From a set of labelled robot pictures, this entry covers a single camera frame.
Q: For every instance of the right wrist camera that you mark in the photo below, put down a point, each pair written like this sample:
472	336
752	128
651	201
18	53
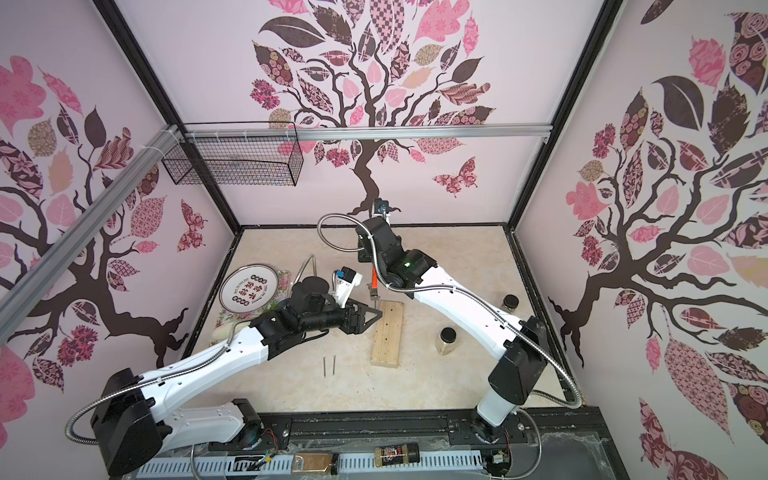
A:
382	208

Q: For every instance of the glass jar black lid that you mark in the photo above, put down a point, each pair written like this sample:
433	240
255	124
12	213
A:
446	341

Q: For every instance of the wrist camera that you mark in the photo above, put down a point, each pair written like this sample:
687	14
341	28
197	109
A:
345	280
382	208

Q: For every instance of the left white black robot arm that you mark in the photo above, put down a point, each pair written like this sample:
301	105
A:
132	424

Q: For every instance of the black wire basket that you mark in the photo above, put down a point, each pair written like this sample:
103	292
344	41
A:
257	153

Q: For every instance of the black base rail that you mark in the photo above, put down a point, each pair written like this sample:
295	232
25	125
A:
538	443

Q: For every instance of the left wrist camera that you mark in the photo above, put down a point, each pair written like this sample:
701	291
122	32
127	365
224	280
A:
345	280

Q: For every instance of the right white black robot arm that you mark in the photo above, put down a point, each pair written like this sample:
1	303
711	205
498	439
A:
519	347

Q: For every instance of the rear aluminium rail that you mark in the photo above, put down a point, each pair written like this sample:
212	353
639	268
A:
375	133

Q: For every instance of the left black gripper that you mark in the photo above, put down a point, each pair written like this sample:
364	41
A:
359	326

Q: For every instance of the white slotted cable duct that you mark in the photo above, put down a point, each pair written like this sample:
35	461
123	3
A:
258	467

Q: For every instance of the aluminium rail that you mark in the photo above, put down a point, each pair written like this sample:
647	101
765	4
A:
375	133
17	305

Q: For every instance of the left aluminium rail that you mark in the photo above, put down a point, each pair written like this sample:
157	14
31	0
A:
17	305

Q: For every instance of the red black claw hammer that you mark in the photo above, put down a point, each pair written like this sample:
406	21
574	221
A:
373	288

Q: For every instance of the white round plate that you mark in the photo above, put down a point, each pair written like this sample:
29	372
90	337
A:
248	288

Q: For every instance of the wooden block with nails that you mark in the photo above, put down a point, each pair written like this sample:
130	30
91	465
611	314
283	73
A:
387	337

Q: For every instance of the white green vegetable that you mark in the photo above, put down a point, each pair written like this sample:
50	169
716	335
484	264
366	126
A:
224	332

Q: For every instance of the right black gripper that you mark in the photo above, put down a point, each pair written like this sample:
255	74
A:
372	245

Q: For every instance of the floral cloth mat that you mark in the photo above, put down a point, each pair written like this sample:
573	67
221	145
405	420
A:
225	317

